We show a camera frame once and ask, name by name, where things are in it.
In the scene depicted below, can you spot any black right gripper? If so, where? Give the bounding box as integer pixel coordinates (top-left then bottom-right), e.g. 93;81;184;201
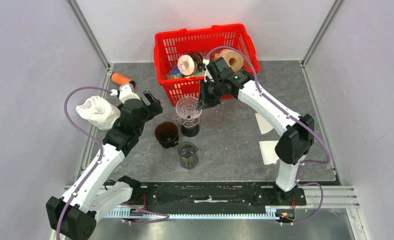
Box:
196;78;224;111

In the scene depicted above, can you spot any clear glass coffee dripper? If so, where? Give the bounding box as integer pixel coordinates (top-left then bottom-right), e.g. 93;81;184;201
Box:
174;96;202;122

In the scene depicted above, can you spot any white paper coffee filter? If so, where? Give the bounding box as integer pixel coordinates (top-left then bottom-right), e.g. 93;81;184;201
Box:
255;113;274;135
259;140;279;165

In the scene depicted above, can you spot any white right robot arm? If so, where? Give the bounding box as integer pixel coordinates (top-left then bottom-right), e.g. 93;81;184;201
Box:
197;57;314;205

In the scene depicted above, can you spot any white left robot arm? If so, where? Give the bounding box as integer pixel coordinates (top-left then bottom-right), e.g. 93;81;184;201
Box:
46;90;163;240

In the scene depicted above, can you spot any brown plastic coffee dripper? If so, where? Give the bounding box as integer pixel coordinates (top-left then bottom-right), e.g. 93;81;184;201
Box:
154;121;179;149

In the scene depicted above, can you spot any red and black coffee server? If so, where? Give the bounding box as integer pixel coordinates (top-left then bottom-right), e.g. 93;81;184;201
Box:
179;117;200;138

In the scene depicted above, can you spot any blue small box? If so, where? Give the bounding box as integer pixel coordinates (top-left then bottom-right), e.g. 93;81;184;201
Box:
166;66;183;80

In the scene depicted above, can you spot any beige tape roll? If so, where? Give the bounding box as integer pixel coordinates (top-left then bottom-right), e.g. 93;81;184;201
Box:
218;49;244;72

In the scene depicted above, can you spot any orange cylindrical bottle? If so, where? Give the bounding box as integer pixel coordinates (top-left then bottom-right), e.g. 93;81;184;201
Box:
110;72;136;89

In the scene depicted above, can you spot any small glass measuring beaker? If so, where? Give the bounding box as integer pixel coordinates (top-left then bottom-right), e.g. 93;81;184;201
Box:
178;141;199;170

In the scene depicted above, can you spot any white crumpled plastic bag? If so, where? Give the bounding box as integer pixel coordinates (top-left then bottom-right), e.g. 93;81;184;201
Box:
75;96;120;131

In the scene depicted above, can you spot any red plastic shopping basket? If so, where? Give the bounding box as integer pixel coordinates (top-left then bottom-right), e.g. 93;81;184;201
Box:
153;23;260;106

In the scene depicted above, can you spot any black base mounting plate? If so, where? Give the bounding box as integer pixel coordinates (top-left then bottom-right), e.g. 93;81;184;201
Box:
127;181;307;215

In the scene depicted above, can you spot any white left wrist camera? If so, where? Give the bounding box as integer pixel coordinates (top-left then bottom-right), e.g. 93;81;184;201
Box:
110;83;141;104

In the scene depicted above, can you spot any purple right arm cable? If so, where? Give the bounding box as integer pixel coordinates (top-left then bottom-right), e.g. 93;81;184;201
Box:
205;45;332;226

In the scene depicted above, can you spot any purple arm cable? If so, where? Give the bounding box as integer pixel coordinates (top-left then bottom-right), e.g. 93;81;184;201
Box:
205;45;332;226
56;86;118;240

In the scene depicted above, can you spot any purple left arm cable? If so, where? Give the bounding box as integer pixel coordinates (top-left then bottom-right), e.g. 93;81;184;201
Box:
56;86;118;240

